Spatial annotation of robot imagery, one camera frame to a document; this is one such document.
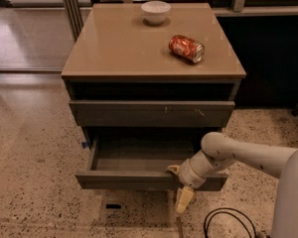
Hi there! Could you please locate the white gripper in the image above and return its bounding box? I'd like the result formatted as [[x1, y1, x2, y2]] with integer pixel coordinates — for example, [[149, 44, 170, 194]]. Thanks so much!
[[167, 159, 210, 214]]

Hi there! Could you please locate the grey drawer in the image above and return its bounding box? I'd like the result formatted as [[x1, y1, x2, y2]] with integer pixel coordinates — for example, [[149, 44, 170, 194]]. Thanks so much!
[[70, 100, 234, 128], [74, 134, 229, 192]]

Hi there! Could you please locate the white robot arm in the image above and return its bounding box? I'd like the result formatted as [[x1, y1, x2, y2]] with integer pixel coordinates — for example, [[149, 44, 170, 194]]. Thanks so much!
[[168, 132, 298, 238]]

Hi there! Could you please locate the grey drawer cabinet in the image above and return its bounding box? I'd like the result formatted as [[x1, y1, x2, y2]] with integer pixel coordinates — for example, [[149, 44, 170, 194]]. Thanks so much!
[[61, 2, 247, 151]]

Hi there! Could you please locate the grey top drawer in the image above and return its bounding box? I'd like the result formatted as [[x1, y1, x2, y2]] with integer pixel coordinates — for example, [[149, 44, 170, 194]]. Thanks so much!
[[70, 100, 234, 128]]

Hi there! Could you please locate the small black floor object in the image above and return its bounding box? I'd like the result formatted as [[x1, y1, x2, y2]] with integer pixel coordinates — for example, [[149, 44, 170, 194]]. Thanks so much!
[[105, 203, 121, 209]]

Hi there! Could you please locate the red soda can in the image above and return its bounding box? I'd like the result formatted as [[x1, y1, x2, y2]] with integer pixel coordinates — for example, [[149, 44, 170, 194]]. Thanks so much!
[[169, 35, 205, 63]]

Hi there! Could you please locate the white ceramic bowl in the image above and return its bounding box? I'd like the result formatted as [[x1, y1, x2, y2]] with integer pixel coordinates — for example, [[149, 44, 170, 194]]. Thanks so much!
[[141, 1, 171, 25]]

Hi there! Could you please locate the black cable loop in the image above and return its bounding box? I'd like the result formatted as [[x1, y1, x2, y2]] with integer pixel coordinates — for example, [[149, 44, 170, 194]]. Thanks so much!
[[203, 207, 258, 238]]

